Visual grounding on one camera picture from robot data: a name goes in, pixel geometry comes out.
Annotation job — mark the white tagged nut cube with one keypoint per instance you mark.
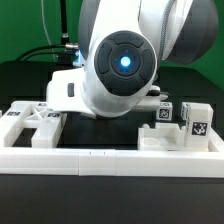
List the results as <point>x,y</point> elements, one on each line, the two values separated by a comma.
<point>184,110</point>
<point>164,112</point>

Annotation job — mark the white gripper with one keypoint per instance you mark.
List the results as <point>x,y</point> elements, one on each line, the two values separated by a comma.
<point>76,90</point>

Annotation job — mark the white chair seat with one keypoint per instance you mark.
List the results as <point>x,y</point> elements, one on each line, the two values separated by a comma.
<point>172,137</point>

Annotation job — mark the white tagged nut cube right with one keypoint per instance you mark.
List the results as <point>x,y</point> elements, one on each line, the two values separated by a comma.
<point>184,110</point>

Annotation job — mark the white chair back frame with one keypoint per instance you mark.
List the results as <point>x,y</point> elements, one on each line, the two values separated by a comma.
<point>22,115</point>

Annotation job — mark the white U-shaped fence frame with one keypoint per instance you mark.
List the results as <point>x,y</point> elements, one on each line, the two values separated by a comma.
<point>21,158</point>

